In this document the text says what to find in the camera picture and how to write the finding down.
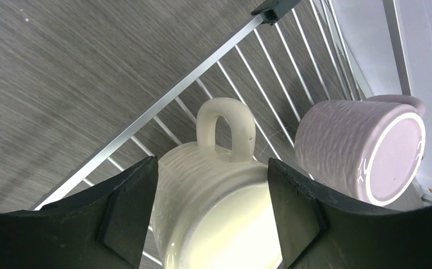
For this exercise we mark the metal wire dish rack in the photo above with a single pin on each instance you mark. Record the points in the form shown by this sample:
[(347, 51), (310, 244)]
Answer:
[(277, 70)]

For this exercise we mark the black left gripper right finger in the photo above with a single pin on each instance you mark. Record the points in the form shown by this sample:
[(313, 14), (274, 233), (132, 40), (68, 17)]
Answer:
[(319, 227)]

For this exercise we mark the cream mug back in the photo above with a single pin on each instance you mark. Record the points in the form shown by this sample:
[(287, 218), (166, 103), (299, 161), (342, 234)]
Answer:
[(212, 207)]

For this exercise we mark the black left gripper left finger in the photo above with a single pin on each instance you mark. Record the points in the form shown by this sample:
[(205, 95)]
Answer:
[(104, 226)]

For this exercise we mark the mauve pink mug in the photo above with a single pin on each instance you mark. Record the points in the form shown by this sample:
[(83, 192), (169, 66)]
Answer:
[(369, 150)]

